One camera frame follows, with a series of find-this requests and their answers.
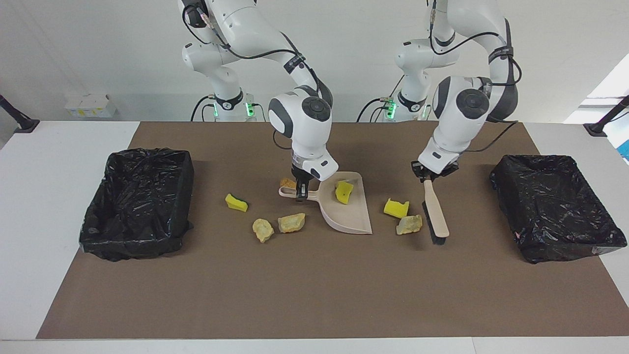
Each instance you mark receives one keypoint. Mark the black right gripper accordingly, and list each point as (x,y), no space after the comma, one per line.
(300,176)

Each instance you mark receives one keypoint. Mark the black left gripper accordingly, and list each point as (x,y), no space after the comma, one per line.
(435,174)

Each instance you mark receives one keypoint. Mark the brown cracked foam lump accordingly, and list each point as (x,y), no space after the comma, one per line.
(286,183)

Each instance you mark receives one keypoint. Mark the beige hand brush black bristles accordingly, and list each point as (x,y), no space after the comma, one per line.
(437,211)

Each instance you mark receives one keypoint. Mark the notched yellow sponge piece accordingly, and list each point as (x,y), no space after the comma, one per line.
(395,209)

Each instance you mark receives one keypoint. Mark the pale yellow foam chunk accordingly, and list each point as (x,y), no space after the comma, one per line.
(409,224)

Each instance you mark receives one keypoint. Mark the pale foam lump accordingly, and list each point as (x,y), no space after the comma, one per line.
(263,229)

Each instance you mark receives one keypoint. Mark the beige plastic dustpan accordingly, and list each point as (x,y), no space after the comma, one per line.
(350,219)

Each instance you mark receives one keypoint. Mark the yellow green sponge wedge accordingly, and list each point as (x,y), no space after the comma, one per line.
(236,203)

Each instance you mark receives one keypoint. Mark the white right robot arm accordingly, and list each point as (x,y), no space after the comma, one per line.
(304,128)

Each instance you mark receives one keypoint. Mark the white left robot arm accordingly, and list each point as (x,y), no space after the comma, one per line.
(462,118)

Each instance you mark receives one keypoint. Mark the black bag lined bin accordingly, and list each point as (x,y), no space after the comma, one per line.
(137,206)
(555,206)

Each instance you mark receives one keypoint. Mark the beige flat foam chunk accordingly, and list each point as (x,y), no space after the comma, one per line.
(291,222)

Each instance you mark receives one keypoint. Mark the brown table mat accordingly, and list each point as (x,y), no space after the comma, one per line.
(245,300)

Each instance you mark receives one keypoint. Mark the blue object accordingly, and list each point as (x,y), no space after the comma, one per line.
(625,150)

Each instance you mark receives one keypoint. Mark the white box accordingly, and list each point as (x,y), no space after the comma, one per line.
(91,105)

